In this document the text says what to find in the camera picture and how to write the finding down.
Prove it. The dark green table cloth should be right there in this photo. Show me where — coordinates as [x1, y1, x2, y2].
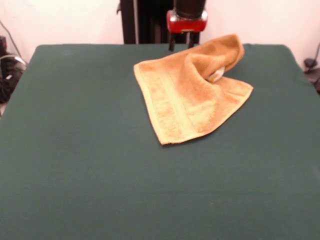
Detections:
[0, 43, 320, 240]

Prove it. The dark stand base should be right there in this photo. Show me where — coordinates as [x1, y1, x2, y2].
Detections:
[0, 36, 27, 103]
[303, 58, 320, 95]

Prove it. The tan terry towel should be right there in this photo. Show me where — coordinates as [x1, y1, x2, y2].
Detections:
[133, 33, 255, 146]

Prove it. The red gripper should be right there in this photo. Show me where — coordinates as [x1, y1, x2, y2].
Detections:
[166, 9, 209, 52]

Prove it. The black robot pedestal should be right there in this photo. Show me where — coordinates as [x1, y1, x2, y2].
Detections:
[117, 0, 201, 45]

